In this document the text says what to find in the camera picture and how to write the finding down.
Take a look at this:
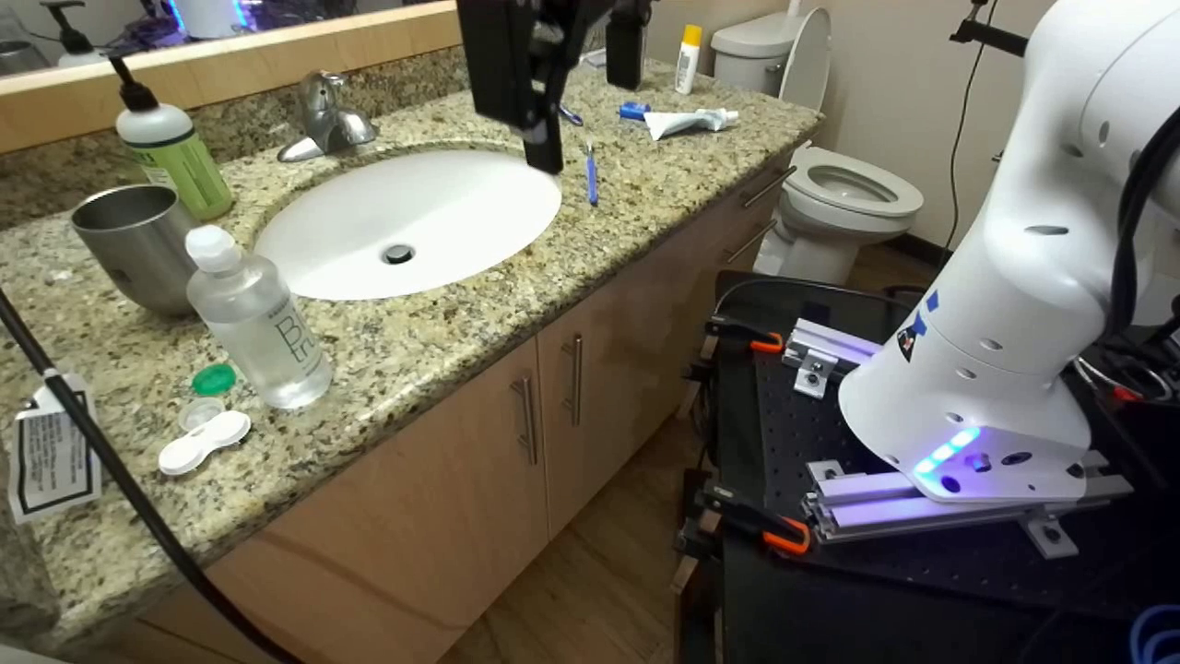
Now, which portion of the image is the white contact lens case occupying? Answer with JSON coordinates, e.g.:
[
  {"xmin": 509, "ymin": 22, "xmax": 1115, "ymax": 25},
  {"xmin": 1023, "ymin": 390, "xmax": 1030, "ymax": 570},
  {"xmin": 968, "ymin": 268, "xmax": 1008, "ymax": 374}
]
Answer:
[{"xmin": 155, "ymin": 409, "xmax": 254, "ymax": 483}]

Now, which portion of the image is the light wood vanity cabinet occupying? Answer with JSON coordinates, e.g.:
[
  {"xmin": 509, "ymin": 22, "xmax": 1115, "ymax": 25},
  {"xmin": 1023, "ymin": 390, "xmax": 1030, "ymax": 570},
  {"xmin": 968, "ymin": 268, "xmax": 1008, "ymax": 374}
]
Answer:
[{"xmin": 107, "ymin": 145, "xmax": 795, "ymax": 664}]

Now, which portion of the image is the green capped lens case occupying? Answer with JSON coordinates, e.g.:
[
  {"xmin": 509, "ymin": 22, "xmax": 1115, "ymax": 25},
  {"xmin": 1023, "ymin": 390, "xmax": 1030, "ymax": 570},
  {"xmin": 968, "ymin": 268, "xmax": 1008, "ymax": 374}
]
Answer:
[{"xmin": 179, "ymin": 361, "xmax": 240, "ymax": 436}]

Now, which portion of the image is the green soap pump bottle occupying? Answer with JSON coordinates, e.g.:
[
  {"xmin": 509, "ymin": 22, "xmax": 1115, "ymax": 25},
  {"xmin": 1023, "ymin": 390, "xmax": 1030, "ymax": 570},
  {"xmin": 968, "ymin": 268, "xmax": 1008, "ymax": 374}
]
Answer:
[{"xmin": 102, "ymin": 47, "xmax": 236, "ymax": 227}]

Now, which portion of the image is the white toothpaste tube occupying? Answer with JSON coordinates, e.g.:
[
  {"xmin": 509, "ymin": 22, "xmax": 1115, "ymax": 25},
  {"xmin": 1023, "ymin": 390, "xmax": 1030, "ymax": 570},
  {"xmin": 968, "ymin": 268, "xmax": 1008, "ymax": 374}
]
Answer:
[{"xmin": 641, "ymin": 103, "xmax": 746, "ymax": 145}]

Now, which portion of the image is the wood framed mirror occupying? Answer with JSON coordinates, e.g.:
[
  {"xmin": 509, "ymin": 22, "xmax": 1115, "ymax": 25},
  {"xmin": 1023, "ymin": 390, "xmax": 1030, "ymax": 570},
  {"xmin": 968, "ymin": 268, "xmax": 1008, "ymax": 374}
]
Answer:
[{"xmin": 0, "ymin": 0, "xmax": 464, "ymax": 160}]

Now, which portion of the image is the white printed cable tag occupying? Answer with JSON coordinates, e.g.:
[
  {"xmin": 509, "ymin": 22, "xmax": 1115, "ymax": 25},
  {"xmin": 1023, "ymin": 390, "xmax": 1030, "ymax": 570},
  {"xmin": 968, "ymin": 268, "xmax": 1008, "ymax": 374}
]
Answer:
[{"xmin": 6, "ymin": 374, "xmax": 102, "ymax": 527}]

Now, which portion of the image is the metal drawer handle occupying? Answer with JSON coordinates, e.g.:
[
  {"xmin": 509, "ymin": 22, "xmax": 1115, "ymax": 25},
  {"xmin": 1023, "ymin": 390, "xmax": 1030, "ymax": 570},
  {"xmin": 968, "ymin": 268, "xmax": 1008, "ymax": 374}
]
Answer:
[{"xmin": 732, "ymin": 162, "xmax": 789, "ymax": 214}]

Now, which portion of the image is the black wall bracket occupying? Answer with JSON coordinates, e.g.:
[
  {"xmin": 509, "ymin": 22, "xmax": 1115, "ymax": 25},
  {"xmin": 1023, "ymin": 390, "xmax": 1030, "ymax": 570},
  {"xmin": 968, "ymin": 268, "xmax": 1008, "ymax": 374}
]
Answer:
[{"xmin": 948, "ymin": 0, "xmax": 1030, "ymax": 60}]

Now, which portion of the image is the white oval sink basin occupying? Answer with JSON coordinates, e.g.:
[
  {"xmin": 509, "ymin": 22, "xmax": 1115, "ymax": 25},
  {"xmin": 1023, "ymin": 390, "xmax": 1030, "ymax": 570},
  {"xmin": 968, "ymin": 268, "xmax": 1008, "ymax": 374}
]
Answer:
[{"xmin": 251, "ymin": 145, "xmax": 565, "ymax": 307}]

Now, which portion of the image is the white toilet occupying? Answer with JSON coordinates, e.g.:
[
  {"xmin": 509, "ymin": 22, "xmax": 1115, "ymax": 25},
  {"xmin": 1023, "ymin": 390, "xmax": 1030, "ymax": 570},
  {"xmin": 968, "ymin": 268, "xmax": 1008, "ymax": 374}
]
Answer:
[{"xmin": 713, "ymin": 5, "xmax": 930, "ymax": 289}]

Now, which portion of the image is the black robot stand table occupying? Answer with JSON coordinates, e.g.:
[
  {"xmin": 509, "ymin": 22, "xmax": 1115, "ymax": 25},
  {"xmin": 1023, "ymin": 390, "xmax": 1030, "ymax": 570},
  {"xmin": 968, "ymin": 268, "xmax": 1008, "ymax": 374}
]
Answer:
[{"xmin": 678, "ymin": 268, "xmax": 1180, "ymax": 664}]

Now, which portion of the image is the thin black wall cable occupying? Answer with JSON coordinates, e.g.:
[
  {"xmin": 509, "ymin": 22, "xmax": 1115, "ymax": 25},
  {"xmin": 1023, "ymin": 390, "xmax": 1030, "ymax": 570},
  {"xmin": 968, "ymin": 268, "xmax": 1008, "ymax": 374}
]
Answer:
[{"xmin": 941, "ymin": 41, "xmax": 988, "ymax": 252}]

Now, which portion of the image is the orange black clamp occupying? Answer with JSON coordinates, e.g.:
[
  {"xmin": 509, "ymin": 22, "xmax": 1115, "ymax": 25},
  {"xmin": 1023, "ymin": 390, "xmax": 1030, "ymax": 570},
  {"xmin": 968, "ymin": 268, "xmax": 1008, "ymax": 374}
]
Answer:
[
  {"xmin": 697, "ymin": 483, "xmax": 817, "ymax": 563},
  {"xmin": 705, "ymin": 315, "xmax": 789, "ymax": 361}
]

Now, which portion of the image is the metal cabinet door handle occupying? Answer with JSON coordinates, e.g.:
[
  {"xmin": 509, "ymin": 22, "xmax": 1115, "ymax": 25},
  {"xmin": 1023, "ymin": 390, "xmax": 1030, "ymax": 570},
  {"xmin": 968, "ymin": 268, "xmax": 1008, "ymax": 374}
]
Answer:
[
  {"xmin": 509, "ymin": 368, "xmax": 544, "ymax": 468},
  {"xmin": 560, "ymin": 329, "xmax": 590, "ymax": 430}
]

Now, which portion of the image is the stainless steel cup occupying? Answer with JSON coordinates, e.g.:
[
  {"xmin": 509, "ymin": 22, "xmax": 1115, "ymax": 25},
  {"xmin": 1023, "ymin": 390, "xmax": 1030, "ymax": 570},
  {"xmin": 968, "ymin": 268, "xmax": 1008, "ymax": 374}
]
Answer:
[{"xmin": 66, "ymin": 182, "xmax": 198, "ymax": 320}]

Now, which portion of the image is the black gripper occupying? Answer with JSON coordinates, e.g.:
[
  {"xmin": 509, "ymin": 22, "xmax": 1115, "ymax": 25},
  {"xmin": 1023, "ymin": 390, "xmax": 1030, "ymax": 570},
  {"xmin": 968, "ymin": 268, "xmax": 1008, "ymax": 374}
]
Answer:
[{"xmin": 453, "ymin": 0, "xmax": 621, "ymax": 178}]

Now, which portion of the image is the thick black cable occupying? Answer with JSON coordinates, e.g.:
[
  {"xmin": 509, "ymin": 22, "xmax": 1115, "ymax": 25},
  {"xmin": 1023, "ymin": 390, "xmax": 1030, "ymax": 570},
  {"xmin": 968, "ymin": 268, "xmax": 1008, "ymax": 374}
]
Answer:
[{"xmin": 0, "ymin": 291, "xmax": 297, "ymax": 664}]

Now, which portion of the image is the short aluminium rail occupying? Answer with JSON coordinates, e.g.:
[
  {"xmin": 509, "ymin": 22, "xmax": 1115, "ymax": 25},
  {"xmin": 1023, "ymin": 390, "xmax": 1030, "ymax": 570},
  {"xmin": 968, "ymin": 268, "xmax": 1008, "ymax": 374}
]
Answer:
[{"xmin": 787, "ymin": 315, "xmax": 880, "ymax": 400}]

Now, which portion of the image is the chrome sink faucet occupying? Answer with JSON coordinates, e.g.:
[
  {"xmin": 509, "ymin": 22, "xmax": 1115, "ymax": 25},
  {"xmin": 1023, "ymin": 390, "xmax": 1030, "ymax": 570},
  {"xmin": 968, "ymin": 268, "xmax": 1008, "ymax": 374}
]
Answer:
[{"xmin": 273, "ymin": 70, "xmax": 378, "ymax": 165}]

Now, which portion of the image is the yellow capped white bottle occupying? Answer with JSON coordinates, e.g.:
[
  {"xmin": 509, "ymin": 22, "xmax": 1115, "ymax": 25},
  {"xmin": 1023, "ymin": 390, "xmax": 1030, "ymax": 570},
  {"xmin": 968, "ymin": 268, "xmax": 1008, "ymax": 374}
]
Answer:
[{"xmin": 671, "ymin": 22, "xmax": 709, "ymax": 98}]

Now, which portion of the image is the long aluminium base rail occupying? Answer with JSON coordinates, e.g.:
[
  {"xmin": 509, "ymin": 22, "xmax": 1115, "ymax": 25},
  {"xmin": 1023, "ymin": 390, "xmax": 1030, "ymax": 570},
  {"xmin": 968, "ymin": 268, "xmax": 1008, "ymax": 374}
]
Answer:
[{"xmin": 804, "ymin": 454, "xmax": 1136, "ymax": 563}]

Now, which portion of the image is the blue cable loop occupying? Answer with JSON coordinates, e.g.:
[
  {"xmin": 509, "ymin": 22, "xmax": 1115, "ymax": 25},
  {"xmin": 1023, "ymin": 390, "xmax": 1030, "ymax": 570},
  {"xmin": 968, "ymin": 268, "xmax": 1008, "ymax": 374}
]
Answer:
[{"xmin": 1126, "ymin": 602, "xmax": 1180, "ymax": 664}]

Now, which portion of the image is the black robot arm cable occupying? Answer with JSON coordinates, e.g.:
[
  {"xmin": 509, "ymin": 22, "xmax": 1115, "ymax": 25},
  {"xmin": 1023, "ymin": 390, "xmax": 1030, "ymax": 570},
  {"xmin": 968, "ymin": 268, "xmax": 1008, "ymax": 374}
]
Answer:
[{"xmin": 1102, "ymin": 103, "xmax": 1180, "ymax": 374}]

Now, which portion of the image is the clear plastic liquid bottle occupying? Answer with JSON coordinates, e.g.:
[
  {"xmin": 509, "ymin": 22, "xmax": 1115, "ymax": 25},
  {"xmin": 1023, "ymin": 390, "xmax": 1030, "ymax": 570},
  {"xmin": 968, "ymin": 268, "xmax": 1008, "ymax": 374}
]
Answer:
[{"xmin": 179, "ymin": 220, "xmax": 338, "ymax": 417}]

